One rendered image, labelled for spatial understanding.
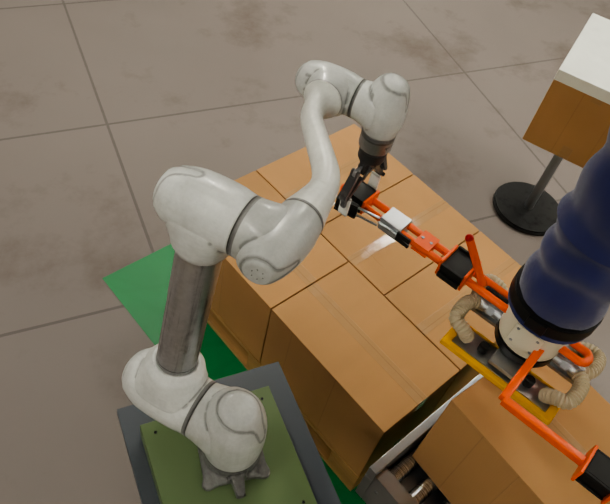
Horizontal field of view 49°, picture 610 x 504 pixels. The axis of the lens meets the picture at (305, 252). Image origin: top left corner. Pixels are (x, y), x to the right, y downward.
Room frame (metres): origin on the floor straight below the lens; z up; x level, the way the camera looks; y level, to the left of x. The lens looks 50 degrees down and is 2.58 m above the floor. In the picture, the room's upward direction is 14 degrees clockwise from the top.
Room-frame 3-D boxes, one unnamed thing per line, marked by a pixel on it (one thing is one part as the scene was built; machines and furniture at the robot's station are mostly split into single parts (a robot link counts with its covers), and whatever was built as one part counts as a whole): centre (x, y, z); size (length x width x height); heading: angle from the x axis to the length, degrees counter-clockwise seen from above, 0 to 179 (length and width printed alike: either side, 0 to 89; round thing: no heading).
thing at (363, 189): (1.40, -0.11, 1.22); 0.08 x 0.07 x 0.05; 60
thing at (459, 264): (1.22, -0.41, 1.22); 0.10 x 0.08 x 0.06; 150
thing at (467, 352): (1.01, -0.58, 1.11); 0.34 x 0.10 x 0.05; 60
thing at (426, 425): (1.14, -0.58, 0.58); 0.70 x 0.03 x 0.06; 142
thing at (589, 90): (2.87, -1.16, 0.82); 0.60 x 0.40 x 0.40; 160
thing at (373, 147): (1.38, -0.11, 1.45); 0.09 x 0.09 x 0.06
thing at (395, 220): (1.33, -0.23, 1.21); 0.07 x 0.07 x 0.04; 60
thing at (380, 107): (1.38, -0.10, 1.56); 0.13 x 0.11 x 0.16; 73
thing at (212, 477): (0.71, 0.05, 0.84); 0.22 x 0.18 x 0.06; 27
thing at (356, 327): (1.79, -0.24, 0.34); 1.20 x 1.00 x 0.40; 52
